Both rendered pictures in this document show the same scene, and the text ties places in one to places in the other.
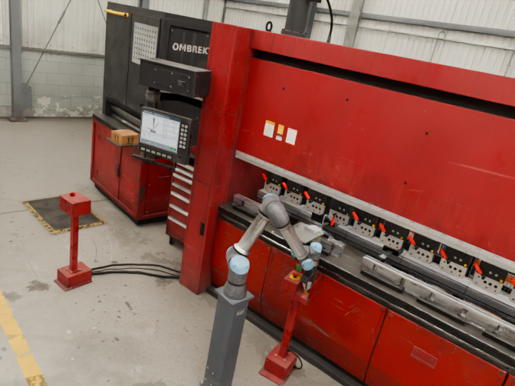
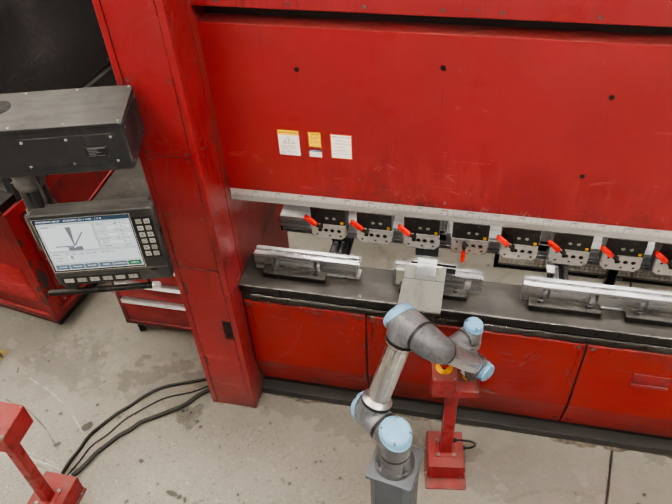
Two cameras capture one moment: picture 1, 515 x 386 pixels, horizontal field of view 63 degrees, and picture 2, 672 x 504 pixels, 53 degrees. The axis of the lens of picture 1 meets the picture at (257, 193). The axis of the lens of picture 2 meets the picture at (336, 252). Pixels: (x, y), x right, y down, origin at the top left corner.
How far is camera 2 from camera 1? 1.49 m
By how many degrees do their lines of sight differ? 28
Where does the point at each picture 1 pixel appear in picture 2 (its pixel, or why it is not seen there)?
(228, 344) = not seen: outside the picture
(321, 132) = (402, 129)
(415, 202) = (604, 199)
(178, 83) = (89, 153)
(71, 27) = not seen: outside the picture
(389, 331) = (594, 367)
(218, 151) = (211, 218)
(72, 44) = not seen: outside the picture
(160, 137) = (98, 252)
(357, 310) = (538, 357)
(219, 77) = (158, 95)
